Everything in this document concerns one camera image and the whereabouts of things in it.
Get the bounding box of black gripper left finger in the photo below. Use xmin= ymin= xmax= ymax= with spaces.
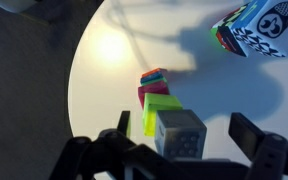
xmin=48 ymin=110 xmax=143 ymax=180

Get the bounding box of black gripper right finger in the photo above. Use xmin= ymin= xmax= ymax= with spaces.
xmin=228 ymin=112 xmax=288 ymax=180

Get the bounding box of grey block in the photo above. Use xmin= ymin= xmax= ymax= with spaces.
xmin=154 ymin=109 xmax=208 ymax=160

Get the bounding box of yellow block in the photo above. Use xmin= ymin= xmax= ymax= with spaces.
xmin=141 ymin=92 xmax=184 ymax=138

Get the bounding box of magenta block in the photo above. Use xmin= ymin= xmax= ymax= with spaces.
xmin=137 ymin=80 xmax=171 ymax=110

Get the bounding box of green block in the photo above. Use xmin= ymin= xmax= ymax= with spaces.
xmin=140 ymin=77 xmax=169 ymax=87

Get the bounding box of blue block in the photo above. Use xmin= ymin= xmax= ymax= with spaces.
xmin=140 ymin=73 xmax=167 ymax=84

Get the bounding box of orange block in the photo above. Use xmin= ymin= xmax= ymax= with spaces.
xmin=141 ymin=67 xmax=169 ymax=80

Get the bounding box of black white patterned cube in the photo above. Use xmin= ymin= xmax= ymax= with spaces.
xmin=232 ymin=0 xmax=288 ymax=59

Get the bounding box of black letter patterned cube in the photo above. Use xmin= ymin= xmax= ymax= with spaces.
xmin=213 ymin=3 xmax=252 ymax=58

